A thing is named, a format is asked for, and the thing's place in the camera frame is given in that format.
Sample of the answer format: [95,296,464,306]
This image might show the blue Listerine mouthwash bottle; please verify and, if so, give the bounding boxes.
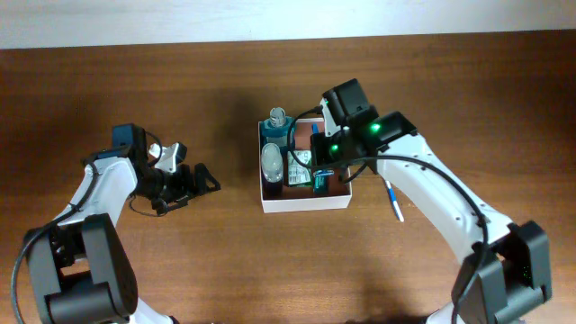
[259,107,293,154]

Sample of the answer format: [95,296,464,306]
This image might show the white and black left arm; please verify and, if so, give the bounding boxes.
[10,123,221,324]

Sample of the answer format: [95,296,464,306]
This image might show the blue and white toothbrush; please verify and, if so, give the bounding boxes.
[384,180,405,222]

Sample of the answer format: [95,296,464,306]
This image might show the white cardboard box, pink inside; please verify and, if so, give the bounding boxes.
[259,117,353,213]

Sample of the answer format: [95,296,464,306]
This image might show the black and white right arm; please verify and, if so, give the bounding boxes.
[310,79,553,324]

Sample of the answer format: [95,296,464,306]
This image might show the green Colgate toothpaste tube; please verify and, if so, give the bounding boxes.
[313,173,330,195]

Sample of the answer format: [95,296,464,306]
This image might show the clear pump soap bottle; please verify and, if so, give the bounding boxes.
[261,143,284,197]

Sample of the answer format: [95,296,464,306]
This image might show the blue disposable razor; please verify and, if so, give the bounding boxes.
[310,123,335,177]

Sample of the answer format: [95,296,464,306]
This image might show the green and white soap packet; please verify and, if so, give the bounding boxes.
[287,150,312,187]

